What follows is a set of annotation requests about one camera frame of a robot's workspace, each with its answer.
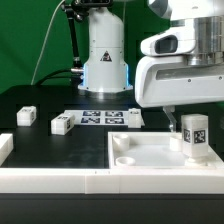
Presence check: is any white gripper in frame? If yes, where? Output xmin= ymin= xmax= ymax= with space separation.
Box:
xmin=135 ymin=56 xmax=224 ymax=132

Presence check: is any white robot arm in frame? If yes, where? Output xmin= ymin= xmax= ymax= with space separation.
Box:
xmin=79 ymin=0 xmax=224 ymax=108

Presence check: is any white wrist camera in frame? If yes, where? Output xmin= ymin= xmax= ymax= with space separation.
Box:
xmin=140 ymin=27 xmax=196 ymax=57

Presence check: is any white square tabletop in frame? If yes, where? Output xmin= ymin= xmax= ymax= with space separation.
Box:
xmin=108 ymin=132 xmax=224 ymax=169

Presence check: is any tag marker sheet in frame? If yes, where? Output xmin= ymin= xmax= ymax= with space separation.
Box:
xmin=64 ymin=110 xmax=145 ymax=128

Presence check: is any black cable bundle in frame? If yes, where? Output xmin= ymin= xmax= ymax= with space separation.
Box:
xmin=34 ymin=67 xmax=84 ymax=87

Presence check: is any grey cable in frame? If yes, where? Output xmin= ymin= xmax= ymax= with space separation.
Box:
xmin=30 ymin=0 xmax=67 ymax=86

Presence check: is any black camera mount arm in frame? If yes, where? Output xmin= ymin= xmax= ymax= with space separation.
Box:
xmin=62 ymin=0 xmax=88 ymax=68

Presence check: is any white U-shaped fence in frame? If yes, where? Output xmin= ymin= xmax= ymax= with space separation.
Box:
xmin=0 ymin=134 xmax=224 ymax=194

